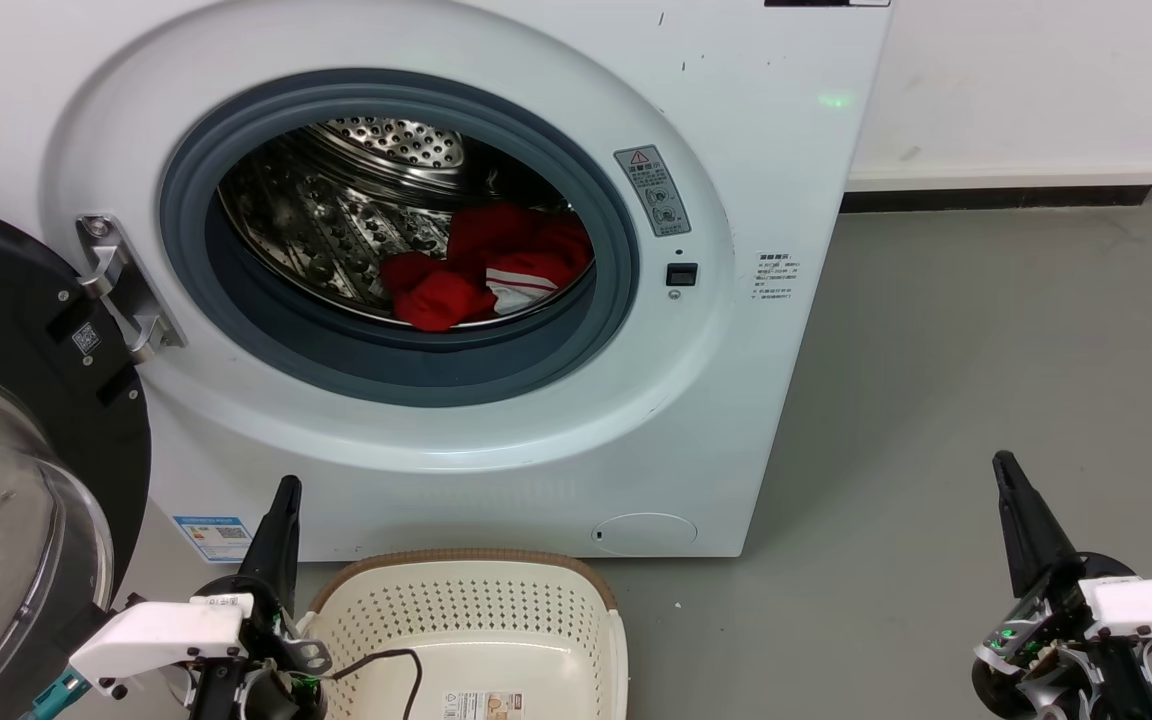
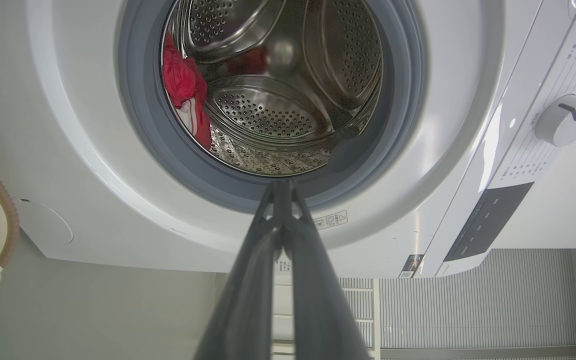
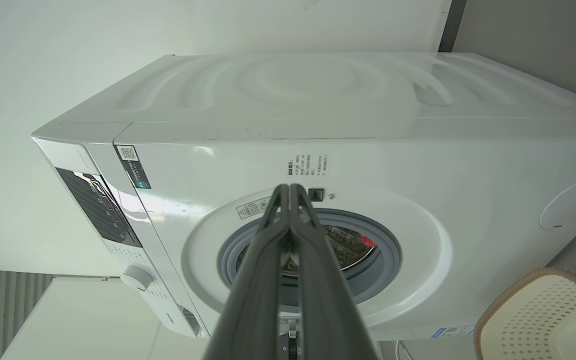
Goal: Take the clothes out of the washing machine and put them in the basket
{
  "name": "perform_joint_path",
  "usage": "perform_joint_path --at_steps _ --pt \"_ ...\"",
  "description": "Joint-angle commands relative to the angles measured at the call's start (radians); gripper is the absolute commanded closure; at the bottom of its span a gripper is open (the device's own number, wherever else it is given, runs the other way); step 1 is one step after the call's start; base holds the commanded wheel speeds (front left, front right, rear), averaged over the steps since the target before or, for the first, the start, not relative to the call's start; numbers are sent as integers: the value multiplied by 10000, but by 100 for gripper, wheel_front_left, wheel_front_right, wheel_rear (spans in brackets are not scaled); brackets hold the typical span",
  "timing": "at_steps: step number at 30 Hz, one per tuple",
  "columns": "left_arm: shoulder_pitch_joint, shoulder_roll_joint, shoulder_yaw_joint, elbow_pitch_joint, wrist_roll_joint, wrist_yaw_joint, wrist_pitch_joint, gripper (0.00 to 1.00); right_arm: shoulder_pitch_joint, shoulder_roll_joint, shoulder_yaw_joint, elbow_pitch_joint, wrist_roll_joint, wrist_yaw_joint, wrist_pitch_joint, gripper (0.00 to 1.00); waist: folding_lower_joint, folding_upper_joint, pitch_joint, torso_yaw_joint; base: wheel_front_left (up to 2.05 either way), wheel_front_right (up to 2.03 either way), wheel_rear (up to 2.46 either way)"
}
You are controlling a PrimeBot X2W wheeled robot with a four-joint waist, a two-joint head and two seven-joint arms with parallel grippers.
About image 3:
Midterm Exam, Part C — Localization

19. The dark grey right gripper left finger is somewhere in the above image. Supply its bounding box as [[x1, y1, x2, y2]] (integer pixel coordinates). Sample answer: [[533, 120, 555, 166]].
[[203, 183, 291, 360]]

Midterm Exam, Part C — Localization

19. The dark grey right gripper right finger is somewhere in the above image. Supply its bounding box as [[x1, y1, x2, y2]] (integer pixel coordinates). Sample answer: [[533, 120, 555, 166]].
[[288, 183, 380, 360]]

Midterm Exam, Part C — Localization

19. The black washing machine display panel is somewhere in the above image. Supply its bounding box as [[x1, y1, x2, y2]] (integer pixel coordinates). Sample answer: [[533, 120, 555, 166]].
[[56, 167, 143, 249]]

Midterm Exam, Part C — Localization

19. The cream perforated laundry basket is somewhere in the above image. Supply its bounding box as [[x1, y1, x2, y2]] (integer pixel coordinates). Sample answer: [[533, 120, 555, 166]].
[[473, 267, 576, 360]]

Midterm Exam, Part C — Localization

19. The grey rubber door gasket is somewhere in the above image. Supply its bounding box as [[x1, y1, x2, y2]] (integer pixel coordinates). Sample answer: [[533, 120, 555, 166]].
[[217, 208, 402, 307]]

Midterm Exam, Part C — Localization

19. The white round control knob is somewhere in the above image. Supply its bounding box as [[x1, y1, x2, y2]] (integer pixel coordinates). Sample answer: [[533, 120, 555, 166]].
[[120, 265, 154, 292]]

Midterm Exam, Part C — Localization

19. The white front-load washing machine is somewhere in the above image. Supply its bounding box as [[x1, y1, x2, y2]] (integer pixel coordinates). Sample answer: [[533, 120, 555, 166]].
[[32, 52, 576, 342]]

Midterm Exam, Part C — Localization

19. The white cabinet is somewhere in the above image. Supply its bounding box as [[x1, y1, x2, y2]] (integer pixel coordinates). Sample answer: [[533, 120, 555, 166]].
[[1, 276, 209, 360]]

